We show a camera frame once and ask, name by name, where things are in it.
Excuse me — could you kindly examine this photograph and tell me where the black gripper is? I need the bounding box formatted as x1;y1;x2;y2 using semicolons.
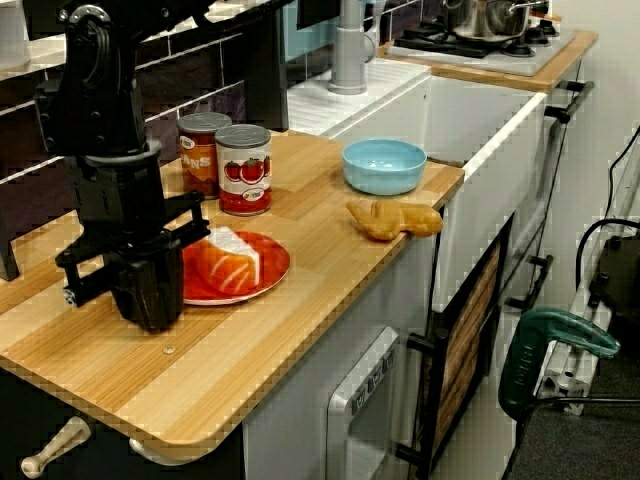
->
54;139;212;334

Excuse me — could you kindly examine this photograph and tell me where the toy salmon sushi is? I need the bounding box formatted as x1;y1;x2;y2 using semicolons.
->
192;225;262;296

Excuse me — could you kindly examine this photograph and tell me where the red plate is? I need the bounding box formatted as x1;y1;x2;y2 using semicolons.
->
182;230;291;306

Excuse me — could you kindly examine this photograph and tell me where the yellow toy chicken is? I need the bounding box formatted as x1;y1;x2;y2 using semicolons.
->
346;200;444;243

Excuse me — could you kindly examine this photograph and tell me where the light blue bowl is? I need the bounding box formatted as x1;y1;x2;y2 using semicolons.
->
341;138;428;196

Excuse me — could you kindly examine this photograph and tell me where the beans print can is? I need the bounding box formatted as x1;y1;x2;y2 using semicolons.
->
177;112;234;200

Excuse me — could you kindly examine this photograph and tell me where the tomato print can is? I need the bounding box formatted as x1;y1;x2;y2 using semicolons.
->
214;124;274;217

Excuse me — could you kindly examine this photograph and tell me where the white oven door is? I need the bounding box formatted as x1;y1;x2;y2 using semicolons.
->
327;327;401;480

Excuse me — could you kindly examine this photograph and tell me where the grey toy faucet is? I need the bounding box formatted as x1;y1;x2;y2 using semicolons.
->
327;0;376;96

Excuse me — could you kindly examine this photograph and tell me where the black framed wood door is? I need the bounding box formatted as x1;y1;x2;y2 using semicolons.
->
422;214;516;480

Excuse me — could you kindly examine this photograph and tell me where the white toy sink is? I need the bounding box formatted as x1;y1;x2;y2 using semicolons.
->
287;59;549;314

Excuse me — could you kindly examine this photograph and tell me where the green power tool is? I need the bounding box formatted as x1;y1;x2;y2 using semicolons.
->
498;307;621;424

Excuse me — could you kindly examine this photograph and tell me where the steel pot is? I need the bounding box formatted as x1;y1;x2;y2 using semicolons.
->
442;0;551;44

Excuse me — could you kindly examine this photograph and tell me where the grey stove with black grates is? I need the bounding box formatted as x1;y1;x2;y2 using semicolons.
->
384;19;576;79

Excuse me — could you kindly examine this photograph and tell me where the grey towel bar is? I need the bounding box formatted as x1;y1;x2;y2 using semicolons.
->
544;79;596;124

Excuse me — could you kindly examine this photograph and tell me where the black power supply box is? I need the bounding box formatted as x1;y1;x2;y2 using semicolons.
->
587;234;640;321

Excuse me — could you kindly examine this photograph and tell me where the narrow black shelf post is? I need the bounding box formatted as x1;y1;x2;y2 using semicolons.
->
0;214;21;282

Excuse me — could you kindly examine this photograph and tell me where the white lever handle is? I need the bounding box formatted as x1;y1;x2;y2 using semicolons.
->
19;415;92;479
128;437;201;469

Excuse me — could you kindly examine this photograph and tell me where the wide black shelf post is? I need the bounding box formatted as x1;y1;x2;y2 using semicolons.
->
243;4;291;134

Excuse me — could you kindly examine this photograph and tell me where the black door handle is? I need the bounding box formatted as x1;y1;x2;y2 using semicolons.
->
394;332;436;466

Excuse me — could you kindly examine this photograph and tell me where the black drawer handle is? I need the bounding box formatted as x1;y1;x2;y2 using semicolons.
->
504;254;555;311

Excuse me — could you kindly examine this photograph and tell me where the aluminium frame profile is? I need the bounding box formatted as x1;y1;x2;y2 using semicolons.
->
532;164;640;416

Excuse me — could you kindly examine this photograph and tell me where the black cable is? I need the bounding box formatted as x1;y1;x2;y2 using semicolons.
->
502;394;640;480
573;217;640;291
606;124;640;224

